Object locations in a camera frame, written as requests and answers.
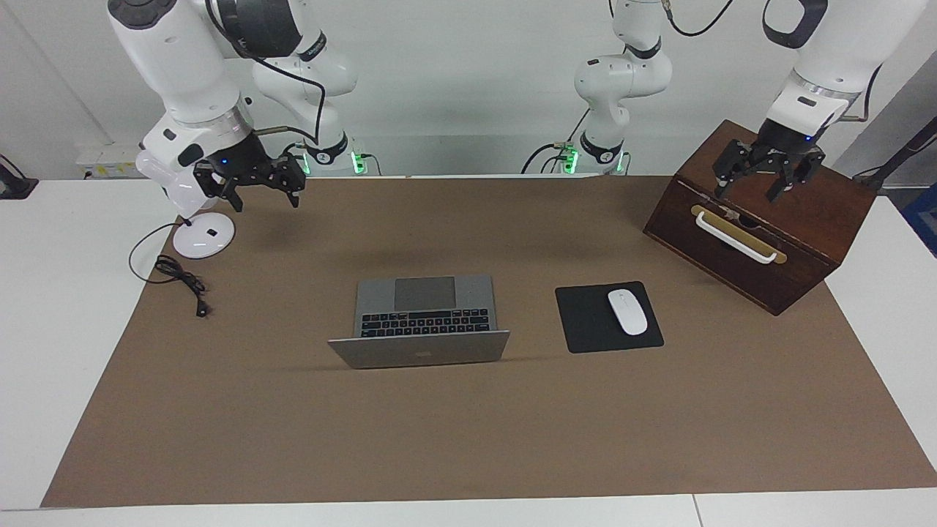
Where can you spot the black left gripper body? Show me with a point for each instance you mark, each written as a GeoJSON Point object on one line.
{"type": "Point", "coordinates": [783, 139]}

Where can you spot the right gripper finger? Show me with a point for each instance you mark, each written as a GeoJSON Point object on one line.
{"type": "Point", "coordinates": [219, 189]}
{"type": "Point", "coordinates": [293, 179]}

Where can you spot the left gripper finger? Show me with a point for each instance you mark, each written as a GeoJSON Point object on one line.
{"type": "Point", "coordinates": [794, 172]}
{"type": "Point", "coordinates": [732, 165]}

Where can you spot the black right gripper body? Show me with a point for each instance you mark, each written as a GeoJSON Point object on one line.
{"type": "Point", "coordinates": [245, 165]}

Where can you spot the silver laptop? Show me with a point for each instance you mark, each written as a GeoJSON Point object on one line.
{"type": "Point", "coordinates": [424, 300]}

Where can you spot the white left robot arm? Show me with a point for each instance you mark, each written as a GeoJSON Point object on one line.
{"type": "Point", "coordinates": [842, 44]}

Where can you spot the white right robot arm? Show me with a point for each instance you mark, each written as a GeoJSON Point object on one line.
{"type": "Point", "coordinates": [176, 66]}

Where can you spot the white desk lamp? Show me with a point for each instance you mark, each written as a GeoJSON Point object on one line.
{"type": "Point", "coordinates": [201, 241]}

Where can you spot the dark wooden box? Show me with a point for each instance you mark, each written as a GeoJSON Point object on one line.
{"type": "Point", "coordinates": [790, 234]}

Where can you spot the black stand pole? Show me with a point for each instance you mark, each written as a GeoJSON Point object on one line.
{"type": "Point", "coordinates": [904, 154]}

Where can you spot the white power strip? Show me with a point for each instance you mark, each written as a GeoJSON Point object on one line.
{"type": "Point", "coordinates": [110, 157]}

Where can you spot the blue crate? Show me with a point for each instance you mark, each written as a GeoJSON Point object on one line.
{"type": "Point", "coordinates": [924, 219]}

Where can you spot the white computer mouse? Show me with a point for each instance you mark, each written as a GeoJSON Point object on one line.
{"type": "Point", "coordinates": [628, 312]}

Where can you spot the black mouse pad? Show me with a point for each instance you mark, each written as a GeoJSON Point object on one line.
{"type": "Point", "coordinates": [585, 322]}

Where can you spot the brown table mat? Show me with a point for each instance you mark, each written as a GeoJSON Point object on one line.
{"type": "Point", "coordinates": [468, 432]}

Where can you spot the black bracket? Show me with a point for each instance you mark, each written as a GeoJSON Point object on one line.
{"type": "Point", "coordinates": [15, 187]}

